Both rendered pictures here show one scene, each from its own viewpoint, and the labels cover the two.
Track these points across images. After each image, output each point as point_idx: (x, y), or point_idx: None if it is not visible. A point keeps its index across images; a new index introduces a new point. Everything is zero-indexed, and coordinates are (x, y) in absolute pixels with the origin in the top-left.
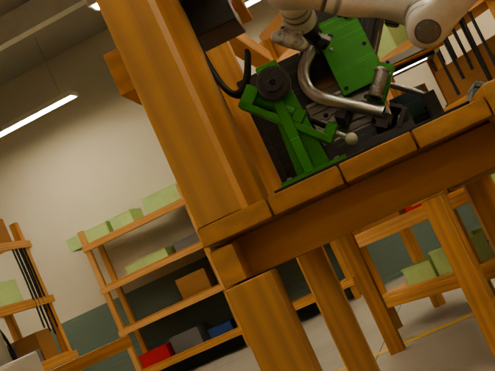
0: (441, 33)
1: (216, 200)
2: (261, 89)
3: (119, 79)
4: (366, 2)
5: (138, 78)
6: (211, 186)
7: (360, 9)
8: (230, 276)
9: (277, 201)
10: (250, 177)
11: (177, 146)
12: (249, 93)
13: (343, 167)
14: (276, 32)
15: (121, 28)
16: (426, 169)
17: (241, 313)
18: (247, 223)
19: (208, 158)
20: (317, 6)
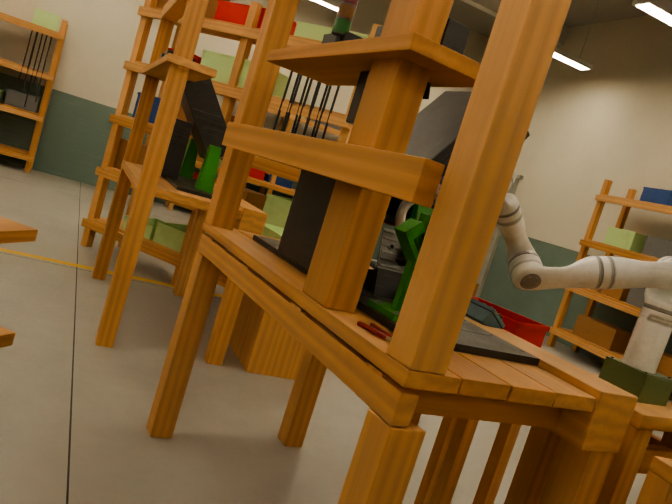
0: (533, 288)
1: (436, 357)
2: None
3: (421, 188)
4: (520, 234)
5: (464, 223)
6: (441, 345)
7: (514, 235)
8: (400, 419)
9: (466, 385)
10: (362, 281)
11: (445, 298)
12: (418, 230)
13: (514, 390)
14: (439, 185)
15: (485, 174)
16: (522, 406)
17: (387, 451)
18: (440, 389)
19: (456, 323)
20: (501, 213)
